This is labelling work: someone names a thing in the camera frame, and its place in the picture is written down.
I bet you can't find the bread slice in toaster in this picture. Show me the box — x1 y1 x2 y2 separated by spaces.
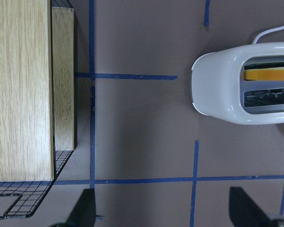
244 68 284 81

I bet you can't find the white toaster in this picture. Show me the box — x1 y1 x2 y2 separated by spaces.
191 42 284 125

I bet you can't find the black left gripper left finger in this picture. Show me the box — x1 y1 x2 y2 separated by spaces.
51 189 96 227

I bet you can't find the wooden shelf board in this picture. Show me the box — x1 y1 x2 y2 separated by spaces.
0 0 75 182

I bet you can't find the black wire basket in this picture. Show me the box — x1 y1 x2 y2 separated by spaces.
0 0 78 219

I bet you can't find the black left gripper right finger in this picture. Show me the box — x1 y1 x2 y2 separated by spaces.
229 186 284 227

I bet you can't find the white power cord with plug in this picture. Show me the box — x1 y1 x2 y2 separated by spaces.
252 22 284 45

